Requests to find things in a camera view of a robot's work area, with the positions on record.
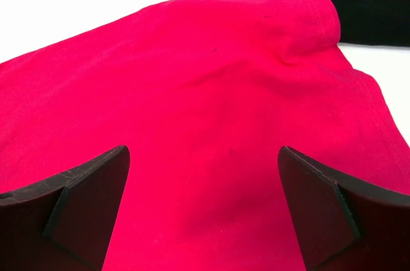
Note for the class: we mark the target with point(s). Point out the crimson red t-shirt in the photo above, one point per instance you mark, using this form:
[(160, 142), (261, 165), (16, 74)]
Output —
[(204, 93)]

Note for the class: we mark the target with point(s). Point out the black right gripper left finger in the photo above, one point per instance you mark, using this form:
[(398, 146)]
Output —
[(64, 222)]

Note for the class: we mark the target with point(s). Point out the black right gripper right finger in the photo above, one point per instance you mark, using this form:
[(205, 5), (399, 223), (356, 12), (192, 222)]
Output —
[(343, 222)]

